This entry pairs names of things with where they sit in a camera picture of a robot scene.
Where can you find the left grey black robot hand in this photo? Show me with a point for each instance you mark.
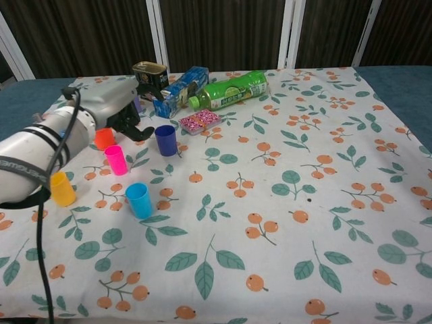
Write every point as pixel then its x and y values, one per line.
pixel 111 101

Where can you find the pink plastic cup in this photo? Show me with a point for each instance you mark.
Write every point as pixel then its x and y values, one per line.
pixel 116 162

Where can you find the dark blue plastic cup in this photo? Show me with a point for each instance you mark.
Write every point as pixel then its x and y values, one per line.
pixel 166 141

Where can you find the yellow plastic cup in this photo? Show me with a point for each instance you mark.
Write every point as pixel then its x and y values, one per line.
pixel 63 190

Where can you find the light blue plastic cup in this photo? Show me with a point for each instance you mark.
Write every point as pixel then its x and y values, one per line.
pixel 140 202

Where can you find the orange plastic cup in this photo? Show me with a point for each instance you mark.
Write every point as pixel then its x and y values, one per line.
pixel 103 140

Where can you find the purple foam cube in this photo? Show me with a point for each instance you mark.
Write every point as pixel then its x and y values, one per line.
pixel 137 104

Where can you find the black gold luncheon meat can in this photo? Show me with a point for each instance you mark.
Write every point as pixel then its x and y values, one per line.
pixel 153 76

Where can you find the blue cardboard snack box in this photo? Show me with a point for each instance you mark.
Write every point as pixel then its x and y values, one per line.
pixel 182 91

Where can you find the green plastic drink bottle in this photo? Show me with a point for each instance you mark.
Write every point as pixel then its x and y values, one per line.
pixel 229 91

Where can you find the floral fruit print tablecloth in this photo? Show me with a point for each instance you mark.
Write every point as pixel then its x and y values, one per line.
pixel 253 202

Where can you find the dark folding screen white frame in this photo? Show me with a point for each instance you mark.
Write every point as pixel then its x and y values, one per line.
pixel 219 33

